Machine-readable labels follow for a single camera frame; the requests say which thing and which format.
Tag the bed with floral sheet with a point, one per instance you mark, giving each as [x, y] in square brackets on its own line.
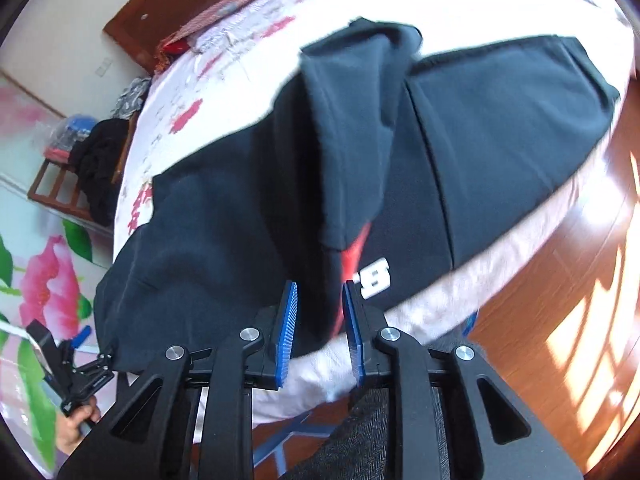
[225, 95]

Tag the black sweatshirt with print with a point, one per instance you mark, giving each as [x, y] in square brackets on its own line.
[240, 200]

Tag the person's left hand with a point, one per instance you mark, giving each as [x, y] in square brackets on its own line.
[72, 430]

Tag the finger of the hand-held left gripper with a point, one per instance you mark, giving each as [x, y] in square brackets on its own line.
[95, 370]
[82, 337]

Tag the plastic bag with blue items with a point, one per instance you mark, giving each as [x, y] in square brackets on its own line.
[70, 132]

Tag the grey patterned cloth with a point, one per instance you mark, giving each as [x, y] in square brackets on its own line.
[131, 96]

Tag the white wall switch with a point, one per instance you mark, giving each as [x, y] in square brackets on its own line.
[103, 66]

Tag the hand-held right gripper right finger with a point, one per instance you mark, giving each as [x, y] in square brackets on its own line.
[352, 332]

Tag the blue patterned floor mat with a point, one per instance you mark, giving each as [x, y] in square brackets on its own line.
[280, 442]

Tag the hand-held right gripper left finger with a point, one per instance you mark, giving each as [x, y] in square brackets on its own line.
[287, 327]

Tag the black clothes pile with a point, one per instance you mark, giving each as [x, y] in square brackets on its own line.
[102, 155]

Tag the floral wardrobe door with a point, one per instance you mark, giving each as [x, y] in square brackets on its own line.
[45, 280]

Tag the wooden chair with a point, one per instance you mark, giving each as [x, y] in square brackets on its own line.
[50, 187]

